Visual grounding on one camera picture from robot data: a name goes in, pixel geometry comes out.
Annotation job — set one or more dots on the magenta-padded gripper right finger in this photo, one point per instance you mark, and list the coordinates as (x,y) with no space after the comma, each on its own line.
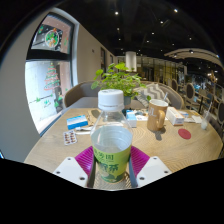
(153,170)

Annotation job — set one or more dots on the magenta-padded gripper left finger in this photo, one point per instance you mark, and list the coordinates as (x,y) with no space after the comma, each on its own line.
(70,170)

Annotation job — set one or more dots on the clear green-labelled drink bottle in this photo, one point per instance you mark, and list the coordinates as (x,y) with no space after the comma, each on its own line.
(111,140)

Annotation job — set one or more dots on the pill blister pack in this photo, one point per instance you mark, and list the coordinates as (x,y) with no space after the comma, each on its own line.
(70,137)

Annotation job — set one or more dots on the flat round red coaster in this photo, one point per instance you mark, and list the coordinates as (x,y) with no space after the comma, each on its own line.
(184,134)

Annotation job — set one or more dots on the blue and white box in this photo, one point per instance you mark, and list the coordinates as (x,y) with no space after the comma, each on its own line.
(77,122)

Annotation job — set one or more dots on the white leaflet with pictures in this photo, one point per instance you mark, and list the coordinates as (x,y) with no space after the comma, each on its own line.
(141,116)

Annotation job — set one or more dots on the tan ceramic mug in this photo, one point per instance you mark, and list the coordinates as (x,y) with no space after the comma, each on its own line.
(155,115)

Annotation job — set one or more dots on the small blue white carton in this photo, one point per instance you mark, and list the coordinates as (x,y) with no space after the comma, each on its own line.
(131,119)

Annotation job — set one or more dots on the white cardboard box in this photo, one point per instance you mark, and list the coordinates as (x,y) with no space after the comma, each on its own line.
(174,116)

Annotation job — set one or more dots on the white paper napkin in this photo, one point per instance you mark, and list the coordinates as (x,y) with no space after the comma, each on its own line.
(197,119)

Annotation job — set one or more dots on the grey curved sofa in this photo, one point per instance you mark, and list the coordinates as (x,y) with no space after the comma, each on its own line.
(78,93)

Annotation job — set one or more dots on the grey chevron cushion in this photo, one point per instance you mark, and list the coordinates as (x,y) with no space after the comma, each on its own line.
(151,91)

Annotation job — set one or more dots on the group of dining chairs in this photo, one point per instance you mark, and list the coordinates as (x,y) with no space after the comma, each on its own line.
(190,91)

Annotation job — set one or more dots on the window with festive decals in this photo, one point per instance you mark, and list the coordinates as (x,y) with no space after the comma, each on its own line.
(46,83)

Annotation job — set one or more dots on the green potted plant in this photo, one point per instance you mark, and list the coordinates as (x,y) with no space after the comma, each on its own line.
(118,80)

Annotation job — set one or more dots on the white cylindrical column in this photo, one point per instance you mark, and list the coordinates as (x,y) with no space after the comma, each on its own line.
(131,61)

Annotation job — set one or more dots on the group of ceiling spotlights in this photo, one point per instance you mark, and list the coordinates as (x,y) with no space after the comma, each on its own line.
(116,13)

